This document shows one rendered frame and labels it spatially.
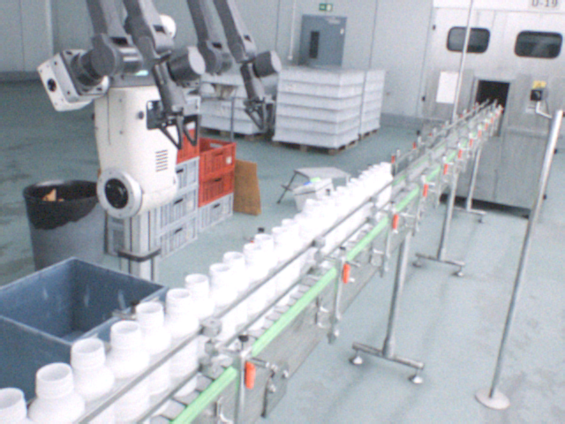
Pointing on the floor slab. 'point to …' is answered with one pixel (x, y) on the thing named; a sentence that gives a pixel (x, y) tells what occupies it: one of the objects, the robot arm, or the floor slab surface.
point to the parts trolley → (218, 102)
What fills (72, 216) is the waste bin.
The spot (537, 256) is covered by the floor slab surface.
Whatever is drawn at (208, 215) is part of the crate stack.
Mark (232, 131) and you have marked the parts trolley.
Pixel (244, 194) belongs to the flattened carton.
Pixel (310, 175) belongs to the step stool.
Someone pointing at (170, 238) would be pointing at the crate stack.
